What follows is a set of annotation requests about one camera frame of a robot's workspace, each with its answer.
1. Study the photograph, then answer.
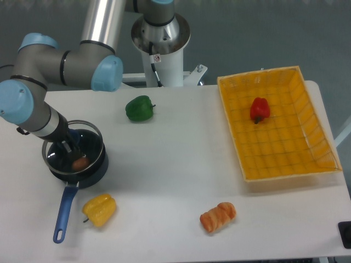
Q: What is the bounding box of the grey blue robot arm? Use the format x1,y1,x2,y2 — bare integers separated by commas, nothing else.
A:
1,1,126,142

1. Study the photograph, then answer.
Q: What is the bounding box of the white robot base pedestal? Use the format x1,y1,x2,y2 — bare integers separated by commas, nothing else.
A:
123,14,208,87

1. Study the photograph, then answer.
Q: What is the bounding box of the orange croissant bread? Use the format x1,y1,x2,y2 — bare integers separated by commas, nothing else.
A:
200,202,236,233

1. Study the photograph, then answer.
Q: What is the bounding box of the yellow woven basket tray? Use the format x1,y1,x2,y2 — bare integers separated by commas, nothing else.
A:
217,66,342,182

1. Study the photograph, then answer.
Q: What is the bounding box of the brown egg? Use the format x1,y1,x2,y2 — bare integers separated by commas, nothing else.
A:
72,157,90,172

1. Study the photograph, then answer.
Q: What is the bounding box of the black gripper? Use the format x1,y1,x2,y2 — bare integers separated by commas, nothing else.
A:
16,116,83,154

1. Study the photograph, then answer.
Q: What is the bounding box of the black device at table edge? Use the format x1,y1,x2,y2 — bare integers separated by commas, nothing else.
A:
338,221,351,249

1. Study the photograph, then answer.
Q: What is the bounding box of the yellow bell pepper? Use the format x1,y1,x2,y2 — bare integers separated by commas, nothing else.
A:
82,193,117,227

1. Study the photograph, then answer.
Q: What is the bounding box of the red bell pepper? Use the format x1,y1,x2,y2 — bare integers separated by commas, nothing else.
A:
250,97,270,124

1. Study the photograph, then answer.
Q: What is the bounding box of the glass pot lid blue knob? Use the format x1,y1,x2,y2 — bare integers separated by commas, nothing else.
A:
42,120,104,177

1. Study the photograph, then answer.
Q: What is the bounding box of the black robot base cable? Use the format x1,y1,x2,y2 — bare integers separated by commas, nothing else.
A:
148,41,165,88

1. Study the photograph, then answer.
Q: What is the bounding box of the green bell pepper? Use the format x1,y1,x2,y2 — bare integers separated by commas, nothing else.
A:
125,95,156,122

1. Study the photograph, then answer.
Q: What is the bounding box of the dark pot blue handle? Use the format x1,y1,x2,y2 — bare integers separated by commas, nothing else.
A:
50,145,109,244

